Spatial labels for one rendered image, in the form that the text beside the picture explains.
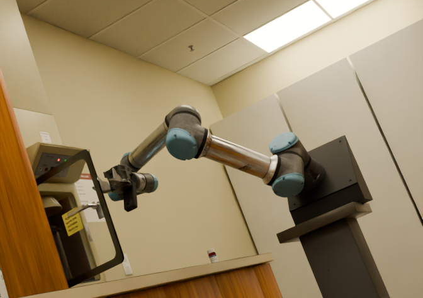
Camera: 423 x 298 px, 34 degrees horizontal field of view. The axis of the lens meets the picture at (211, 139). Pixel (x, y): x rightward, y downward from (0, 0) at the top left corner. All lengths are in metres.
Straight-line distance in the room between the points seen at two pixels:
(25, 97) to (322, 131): 2.97
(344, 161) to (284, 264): 2.67
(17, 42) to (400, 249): 3.21
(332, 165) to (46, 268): 1.17
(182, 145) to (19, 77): 0.76
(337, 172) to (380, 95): 2.53
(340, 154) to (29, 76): 1.29
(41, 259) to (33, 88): 0.78
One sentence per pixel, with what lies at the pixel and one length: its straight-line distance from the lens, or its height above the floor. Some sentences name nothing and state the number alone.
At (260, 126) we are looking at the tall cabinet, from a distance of 5.44.
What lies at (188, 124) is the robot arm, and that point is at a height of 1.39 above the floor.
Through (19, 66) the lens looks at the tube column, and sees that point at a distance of 2.87.
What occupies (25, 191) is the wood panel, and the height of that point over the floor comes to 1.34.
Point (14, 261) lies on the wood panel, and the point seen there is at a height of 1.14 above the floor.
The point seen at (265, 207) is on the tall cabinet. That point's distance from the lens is 5.39.
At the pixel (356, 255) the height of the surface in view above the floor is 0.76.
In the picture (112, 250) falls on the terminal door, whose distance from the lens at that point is 2.27.
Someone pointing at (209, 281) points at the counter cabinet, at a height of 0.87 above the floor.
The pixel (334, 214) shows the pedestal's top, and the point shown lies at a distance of 2.60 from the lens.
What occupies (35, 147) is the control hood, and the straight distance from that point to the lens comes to 2.52.
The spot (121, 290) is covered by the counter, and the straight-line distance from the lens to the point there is 2.21.
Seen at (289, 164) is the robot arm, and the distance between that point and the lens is 2.55.
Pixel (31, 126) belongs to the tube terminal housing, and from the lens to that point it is 2.73.
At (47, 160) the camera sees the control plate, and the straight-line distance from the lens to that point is 2.58.
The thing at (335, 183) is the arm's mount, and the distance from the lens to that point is 2.70.
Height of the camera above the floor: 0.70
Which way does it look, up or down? 14 degrees up
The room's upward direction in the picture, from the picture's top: 21 degrees counter-clockwise
